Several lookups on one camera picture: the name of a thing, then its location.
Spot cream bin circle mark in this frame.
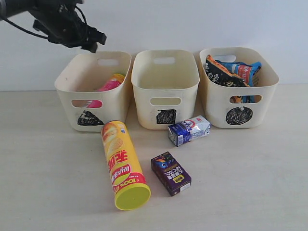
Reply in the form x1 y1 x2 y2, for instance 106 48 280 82
198 47 279 128

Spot pink chips can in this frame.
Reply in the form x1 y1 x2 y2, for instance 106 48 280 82
83 73 125 108

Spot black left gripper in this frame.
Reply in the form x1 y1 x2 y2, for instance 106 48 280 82
29 0 107 53

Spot blue white milk carton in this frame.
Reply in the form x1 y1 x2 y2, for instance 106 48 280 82
168 115 211 147

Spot yellow chips can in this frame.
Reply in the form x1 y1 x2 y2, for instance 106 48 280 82
101 120 151 211

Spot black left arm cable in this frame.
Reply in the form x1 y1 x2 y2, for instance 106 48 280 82
0 4 89 39

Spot cream bin triangle mark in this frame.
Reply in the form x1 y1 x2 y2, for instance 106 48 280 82
55 51 133 132

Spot blue snack bag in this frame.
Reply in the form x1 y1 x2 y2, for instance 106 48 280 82
215 59 262 104

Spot purple juice carton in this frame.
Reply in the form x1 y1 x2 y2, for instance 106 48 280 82
151 152 192 196

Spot cream bin square mark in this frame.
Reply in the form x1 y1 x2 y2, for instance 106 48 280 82
131 50 200 130

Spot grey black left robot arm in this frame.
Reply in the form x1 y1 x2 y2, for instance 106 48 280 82
0 0 107 53

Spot orange black noodle bag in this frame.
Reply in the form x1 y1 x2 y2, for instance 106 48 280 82
204 55 250 88

